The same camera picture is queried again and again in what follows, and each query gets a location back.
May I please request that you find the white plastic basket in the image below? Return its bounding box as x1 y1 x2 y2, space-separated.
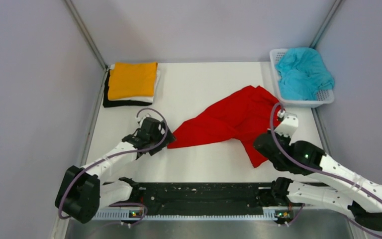
270 48 335 108

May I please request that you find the teal t-shirt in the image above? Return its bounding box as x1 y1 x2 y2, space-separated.
275 47 335 101

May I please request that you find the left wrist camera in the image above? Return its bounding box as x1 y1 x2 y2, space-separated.
136 114 151 126

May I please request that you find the black folded t-shirt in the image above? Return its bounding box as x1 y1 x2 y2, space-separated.
102 70 154 108

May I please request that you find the orange folded t-shirt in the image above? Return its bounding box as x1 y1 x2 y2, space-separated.
107 61 159 101

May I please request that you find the aluminium corner post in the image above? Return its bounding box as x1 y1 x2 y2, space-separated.
309 0 345 49
62 0 107 69

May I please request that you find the right aluminium corner post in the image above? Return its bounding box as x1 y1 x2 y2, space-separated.
309 0 345 49

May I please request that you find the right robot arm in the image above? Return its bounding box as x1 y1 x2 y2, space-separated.
253 111 382 232

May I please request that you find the red t-shirt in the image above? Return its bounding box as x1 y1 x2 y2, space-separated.
168 86 279 168

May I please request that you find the left aluminium corner post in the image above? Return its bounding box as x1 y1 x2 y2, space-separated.
62 0 107 69

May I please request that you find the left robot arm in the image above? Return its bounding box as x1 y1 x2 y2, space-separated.
55 115 176 224

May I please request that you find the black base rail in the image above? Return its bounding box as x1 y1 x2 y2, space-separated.
108 180 310 219

